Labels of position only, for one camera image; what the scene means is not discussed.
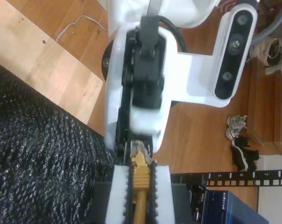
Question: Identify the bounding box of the yellow network cable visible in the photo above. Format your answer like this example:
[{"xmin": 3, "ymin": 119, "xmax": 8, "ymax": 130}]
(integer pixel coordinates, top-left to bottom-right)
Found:
[{"xmin": 130, "ymin": 140, "xmax": 155, "ymax": 224}]

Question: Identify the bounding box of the white sneaker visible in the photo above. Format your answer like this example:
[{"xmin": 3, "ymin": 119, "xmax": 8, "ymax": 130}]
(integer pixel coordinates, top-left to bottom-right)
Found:
[{"xmin": 225, "ymin": 114, "xmax": 248, "ymax": 140}]

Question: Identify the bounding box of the dark sneaker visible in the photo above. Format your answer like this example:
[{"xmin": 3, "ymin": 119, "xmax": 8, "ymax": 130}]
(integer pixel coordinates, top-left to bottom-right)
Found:
[{"xmin": 231, "ymin": 136, "xmax": 262, "ymax": 171}]

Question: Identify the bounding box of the black bubble mat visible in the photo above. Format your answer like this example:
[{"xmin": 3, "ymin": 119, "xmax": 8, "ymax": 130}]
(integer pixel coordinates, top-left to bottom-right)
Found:
[{"xmin": 0, "ymin": 58, "xmax": 119, "ymax": 224}]

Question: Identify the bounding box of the beige tote bag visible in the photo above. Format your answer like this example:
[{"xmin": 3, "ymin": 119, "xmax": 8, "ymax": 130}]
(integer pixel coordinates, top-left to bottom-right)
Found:
[{"xmin": 248, "ymin": 37, "xmax": 282, "ymax": 67}]

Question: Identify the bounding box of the black perforated rack post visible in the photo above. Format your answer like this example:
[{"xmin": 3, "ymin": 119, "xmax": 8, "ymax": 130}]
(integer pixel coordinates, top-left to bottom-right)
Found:
[{"xmin": 171, "ymin": 171, "xmax": 282, "ymax": 187}]

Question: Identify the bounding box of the blue network switch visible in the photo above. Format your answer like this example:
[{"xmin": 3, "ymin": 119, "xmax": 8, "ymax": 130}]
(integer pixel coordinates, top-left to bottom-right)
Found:
[{"xmin": 206, "ymin": 188, "xmax": 269, "ymax": 224}]

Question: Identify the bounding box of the gripper camera bar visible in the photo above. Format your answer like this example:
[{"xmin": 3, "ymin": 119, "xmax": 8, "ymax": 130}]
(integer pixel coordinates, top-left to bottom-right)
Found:
[{"xmin": 170, "ymin": 4, "xmax": 258, "ymax": 108}]

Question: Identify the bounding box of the white floor cable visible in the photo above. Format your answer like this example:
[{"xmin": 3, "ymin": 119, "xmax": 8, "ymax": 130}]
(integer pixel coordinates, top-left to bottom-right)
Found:
[{"xmin": 55, "ymin": 14, "xmax": 108, "ymax": 43}]

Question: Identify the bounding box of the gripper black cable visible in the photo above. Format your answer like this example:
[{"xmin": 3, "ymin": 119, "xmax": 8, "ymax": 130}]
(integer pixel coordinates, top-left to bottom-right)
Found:
[{"xmin": 158, "ymin": 16, "xmax": 188, "ymax": 53}]

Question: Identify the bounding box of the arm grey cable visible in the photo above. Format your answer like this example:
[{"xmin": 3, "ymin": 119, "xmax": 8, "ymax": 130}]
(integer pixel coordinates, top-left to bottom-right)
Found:
[{"xmin": 252, "ymin": 0, "xmax": 282, "ymax": 45}]

